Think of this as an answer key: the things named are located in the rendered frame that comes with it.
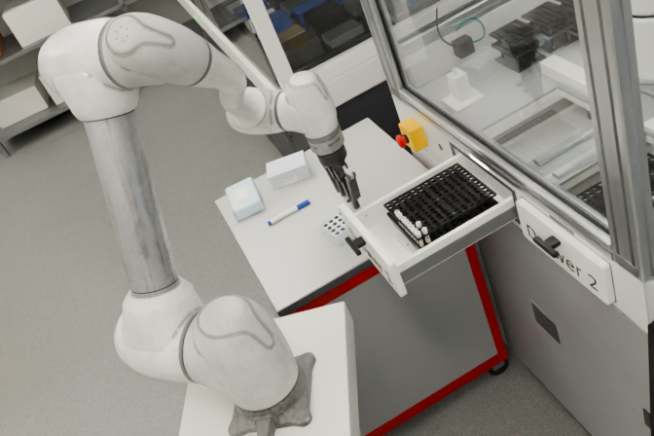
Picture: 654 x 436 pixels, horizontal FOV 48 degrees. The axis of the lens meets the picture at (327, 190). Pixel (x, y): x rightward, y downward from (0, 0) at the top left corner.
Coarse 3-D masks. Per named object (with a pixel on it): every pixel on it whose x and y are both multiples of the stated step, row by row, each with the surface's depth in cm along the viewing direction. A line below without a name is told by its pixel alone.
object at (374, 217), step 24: (432, 168) 192; (480, 168) 186; (504, 192) 179; (360, 216) 188; (384, 216) 191; (480, 216) 171; (504, 216) 174; (384, 240) 185; (408, 240) 182; (456, 240) 171; (408, 264) 169; (432, 264) 172
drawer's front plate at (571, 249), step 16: (528, 208) 163; (528, 224) 166; (544, 224) 158; (560, 240) 155; (576, 240) 151; (576, 256) 151; (592, 256) 146; (576, 272) 156; (592, 272) 148; (608, 272) 144; (592, 288) 152; (608, 288) 147; (608, 304) 149
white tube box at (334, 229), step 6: (336, 216) 207; (342, 216) 205; (324, 222) 206; (330, 222) 206; (336, 222) 204; (342, 222) 203; (324, 228) 204; (330, 228) 204; (336, 228) 202; (342, 228) 202; (324, 234) 205; (330, 234) 201; (336, 234) 201; (342, 234) 200; (348, 234) 201; (336, 240) 200; (342, 240) 200
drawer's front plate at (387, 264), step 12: (348, 216) 182; (348, 228) 189; (360, 228) 177; (372, 240) 172; (372, 252) 175; (384, 252) 168; (384, 264) 168; (384, 276) 177; (396, 276) 167; (396, 288) 170
